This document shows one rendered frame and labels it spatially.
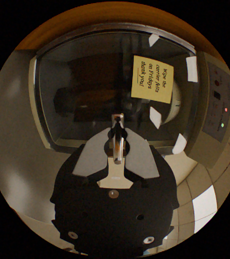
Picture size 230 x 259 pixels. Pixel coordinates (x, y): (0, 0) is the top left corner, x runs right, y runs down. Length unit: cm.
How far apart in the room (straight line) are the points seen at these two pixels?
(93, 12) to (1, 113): 30
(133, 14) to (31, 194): 54
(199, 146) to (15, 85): 52
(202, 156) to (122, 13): 42
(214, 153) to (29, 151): 54
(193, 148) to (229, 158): 127
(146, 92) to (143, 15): 21
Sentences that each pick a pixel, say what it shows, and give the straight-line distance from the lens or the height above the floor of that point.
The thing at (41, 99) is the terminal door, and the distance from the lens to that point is 24.
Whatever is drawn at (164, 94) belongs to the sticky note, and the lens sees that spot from 17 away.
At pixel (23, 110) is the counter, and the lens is 29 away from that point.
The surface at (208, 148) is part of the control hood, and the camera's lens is 29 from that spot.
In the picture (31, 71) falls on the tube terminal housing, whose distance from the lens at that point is 31.
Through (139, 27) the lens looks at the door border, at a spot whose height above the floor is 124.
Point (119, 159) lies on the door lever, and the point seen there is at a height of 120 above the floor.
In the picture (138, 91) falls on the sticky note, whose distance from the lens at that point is 15.
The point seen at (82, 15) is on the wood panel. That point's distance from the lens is 25.
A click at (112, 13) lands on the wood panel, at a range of 25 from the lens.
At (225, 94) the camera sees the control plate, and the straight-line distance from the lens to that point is 27.
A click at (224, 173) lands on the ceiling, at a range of 157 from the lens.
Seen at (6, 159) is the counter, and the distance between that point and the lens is 28.
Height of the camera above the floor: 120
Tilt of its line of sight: 3 degrees down
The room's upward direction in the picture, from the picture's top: 90 degrees clockwise
